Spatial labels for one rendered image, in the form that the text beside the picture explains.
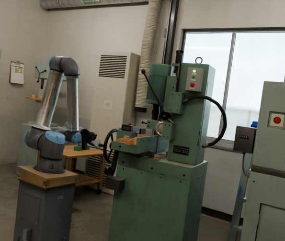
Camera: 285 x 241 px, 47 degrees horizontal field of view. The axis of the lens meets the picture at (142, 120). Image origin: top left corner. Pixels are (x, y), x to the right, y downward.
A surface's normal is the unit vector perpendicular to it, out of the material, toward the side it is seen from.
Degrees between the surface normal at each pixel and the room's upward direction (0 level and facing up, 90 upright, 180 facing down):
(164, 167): 90
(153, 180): 90
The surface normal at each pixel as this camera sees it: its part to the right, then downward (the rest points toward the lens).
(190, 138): -0.43, 0.00
